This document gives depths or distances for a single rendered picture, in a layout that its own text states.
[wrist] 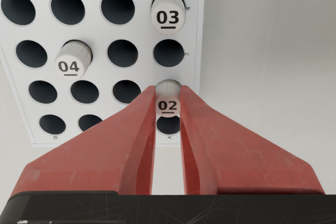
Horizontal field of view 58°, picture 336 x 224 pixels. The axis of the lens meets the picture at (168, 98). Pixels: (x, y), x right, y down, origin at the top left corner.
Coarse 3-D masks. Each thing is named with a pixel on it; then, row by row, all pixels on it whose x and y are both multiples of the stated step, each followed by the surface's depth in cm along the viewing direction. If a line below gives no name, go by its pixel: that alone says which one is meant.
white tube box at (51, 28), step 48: (0, 0) 11; (48, 0) 11; (96, 0) 11; (144, 0) 11; (192, 0) 11; (0, 48) 12; (48, 48) 12; (96, 48) 12; (144, 48) 12; (192, 48) 12; (48, 96) 15; (96, 96) 14; (48, 144) 15
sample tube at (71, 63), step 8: (72, 40) 12; (64, 48) 12; (72, 48) 12; (80, 48) 12; (88, 48) 12; (56, 56) 12; (64, 56) 11; (72, 56) 11; (80, 56) 12; (88, 56) 12; (56, 64) 12; (64, 64) 12; (72, 64) 12; (80, 64) 12; (88, 64) 12; (64, 72) 12; (72, 72) 12; (80, 72) 12
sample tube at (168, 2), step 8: (160, 0) 10; (168, 0) 10; (176, 0) 10; (152, 8) 10; (160, 8) 10; (168, 8) 10; (176, 8) 10; (184, 8) 11; (152, 16) 10; (160, 16) 10; (168, 16) 10; (176, 16) 10; (184, 16) 10; (152, 24) 11; (160, 24) 11; (168, 24) 11; (176, 24) 11; (160, 32) 11; (168, 32) 11; (176, 32) 11
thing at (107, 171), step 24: (144, 96) 11; (120, 120) 8; (144, 120) 8; (72, 144) 7; (96, 144) 7; (120, 144) 7; (144, 144) 9; (24, 168) 6; (48, 168) 6; (72, 168) 6; (96, 168) 6; (120, 168) 6; (144, 168) 11; (24, 192) 5; (48, 192) 5; (72, 192) 5; (96, 192) 5; (120, 192) 5; (144, 192) 10; (0, 216) 5; (24, 216) 5; (48, 216) 5; (72, 216) 5; (96, 216) 5; (120, 216) 5; (144, 216) 5; (168, 216) 5; (192, 216) 5; (216, 216) 5; (240, 216) 5; (264, 216) 5; (288, 216) 5; (312, 216) 5
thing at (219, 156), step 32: (192, 96) 11; (192, 128) 8; (224, 128) 8; (192, 160) 11; (224, 160) 6; (256, 160) 6; (288, 160) 6; (192, 192) 10; (224, 192) 5; (256, 192) 5; (288, 192) 5; (320, 192) 5
